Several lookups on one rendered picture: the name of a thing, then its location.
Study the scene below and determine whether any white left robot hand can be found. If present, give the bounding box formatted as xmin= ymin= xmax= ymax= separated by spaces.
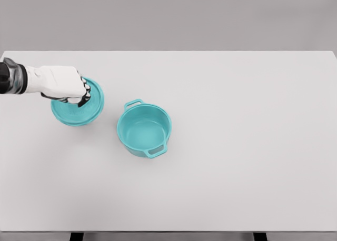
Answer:
xmin=39 ymin=66 xmax=92 ymax=107

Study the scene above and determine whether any teal pot lid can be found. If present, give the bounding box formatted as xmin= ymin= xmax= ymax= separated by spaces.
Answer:
xmin=50 ymin=77 xmax=105 ymax=127

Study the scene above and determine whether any teal pot with handles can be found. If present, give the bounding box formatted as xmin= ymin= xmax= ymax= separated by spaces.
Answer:
xmin=116 ymin=99 xmax=172 ymax=159

